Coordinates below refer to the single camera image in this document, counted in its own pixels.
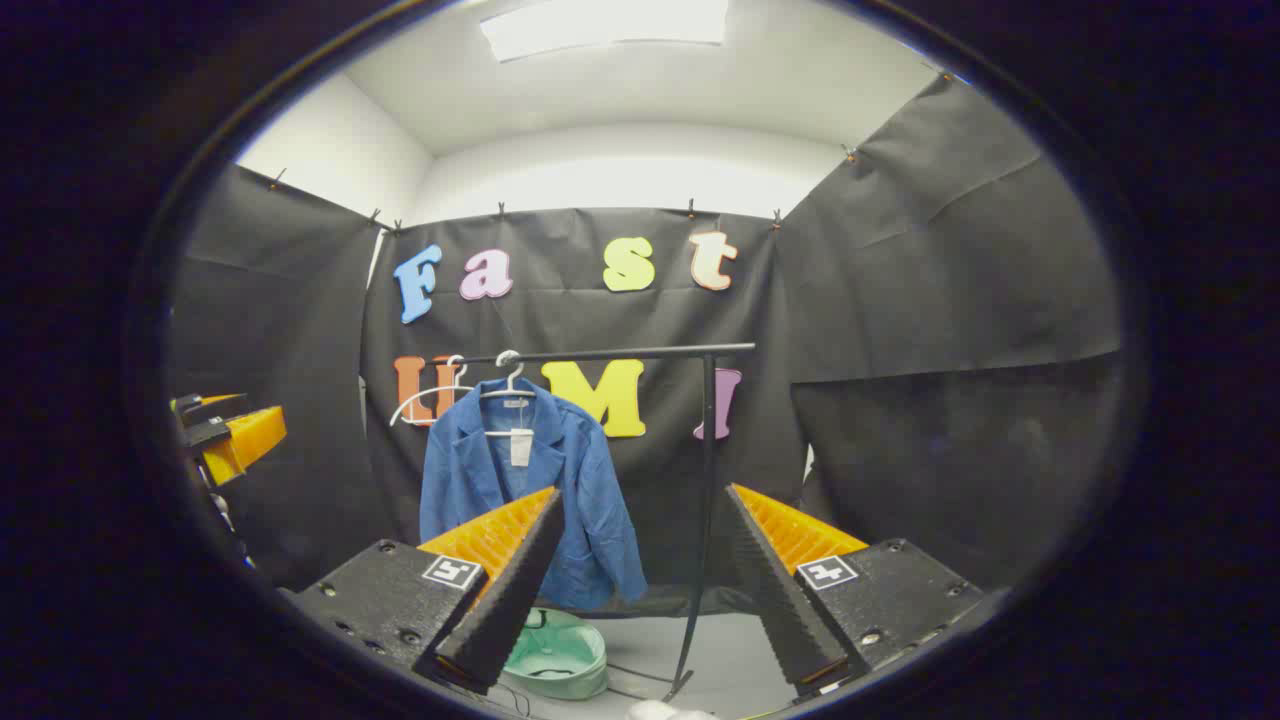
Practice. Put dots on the ceiling light panel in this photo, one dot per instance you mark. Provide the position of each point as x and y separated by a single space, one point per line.
600 25

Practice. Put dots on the white hanger with hook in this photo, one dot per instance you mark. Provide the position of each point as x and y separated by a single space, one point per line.
508 358

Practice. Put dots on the white fabric lump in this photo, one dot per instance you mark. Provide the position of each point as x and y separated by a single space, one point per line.
670 712

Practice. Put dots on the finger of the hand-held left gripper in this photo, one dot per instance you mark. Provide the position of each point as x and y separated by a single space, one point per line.
205 410
250 440

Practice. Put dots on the black clothes rack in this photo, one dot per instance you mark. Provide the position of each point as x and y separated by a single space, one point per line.
709 450

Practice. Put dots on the black backdrop cloth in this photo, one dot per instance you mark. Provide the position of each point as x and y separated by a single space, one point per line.
900 300

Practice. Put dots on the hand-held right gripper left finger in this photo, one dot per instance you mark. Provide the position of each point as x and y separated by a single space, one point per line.
510 600

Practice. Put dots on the green laundry hamper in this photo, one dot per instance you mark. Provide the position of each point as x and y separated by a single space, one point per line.
565 665

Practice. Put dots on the blue jacket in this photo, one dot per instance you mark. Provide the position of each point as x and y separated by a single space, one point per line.
590 480

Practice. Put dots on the white plastic hanger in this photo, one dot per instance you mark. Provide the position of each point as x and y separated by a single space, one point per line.
410 403

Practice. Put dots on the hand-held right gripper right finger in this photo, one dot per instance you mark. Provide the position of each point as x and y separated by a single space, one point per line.
780 600

